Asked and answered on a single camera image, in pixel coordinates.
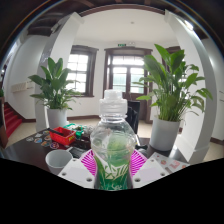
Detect red carpeted stairs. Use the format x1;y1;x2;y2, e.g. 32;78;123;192
3;101;24;138

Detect printed paper sheet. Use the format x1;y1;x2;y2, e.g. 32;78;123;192
148;152;190;174

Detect small potted leafy plant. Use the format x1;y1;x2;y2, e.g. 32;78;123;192
28;57;83;129

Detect group of round stickers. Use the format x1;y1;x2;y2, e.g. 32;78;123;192
25;129;61;150

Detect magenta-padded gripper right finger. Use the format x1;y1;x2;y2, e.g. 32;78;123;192
129;149;169;189

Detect white ceramic mug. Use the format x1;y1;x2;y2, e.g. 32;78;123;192
45;149;74;176

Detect brown wooden glazed door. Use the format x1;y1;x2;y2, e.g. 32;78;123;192
103;46;154;123

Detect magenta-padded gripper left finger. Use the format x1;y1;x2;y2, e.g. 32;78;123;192
57;148;98;189

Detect clear green-labelled drink bottle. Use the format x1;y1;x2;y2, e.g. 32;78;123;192
89;89;138;192

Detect red plastic box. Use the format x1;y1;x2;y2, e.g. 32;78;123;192
48;126;77;147

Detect large potted leafy plant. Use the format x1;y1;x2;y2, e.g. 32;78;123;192
135;43;214;153

